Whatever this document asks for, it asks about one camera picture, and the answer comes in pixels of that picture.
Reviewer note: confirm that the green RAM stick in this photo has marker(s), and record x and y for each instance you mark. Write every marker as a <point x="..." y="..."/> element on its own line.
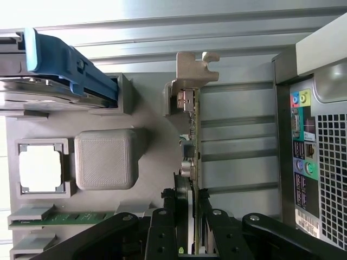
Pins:
<point x="81" y="217"/>

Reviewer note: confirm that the hard disk in blue carrier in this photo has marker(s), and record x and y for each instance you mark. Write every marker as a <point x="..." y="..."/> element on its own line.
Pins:
<point x="54" y="54"/>

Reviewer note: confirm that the open grey PC case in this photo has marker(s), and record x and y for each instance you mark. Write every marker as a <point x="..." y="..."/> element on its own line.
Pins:
<point x="330" y="162"/>

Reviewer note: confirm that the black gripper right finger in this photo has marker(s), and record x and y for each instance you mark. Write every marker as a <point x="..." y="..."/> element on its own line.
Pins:
<point x="219" y="233"/>

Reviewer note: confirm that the silver CPU chip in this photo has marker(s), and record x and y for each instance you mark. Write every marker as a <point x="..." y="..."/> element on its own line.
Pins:
<point x="40" y="168"/>

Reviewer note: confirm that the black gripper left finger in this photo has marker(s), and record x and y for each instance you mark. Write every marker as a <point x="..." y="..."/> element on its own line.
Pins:
<point x="162" y="233"/>

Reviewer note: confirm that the grey parts rack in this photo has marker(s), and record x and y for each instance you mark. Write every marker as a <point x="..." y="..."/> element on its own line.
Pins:
<point x="108" y="159"/>

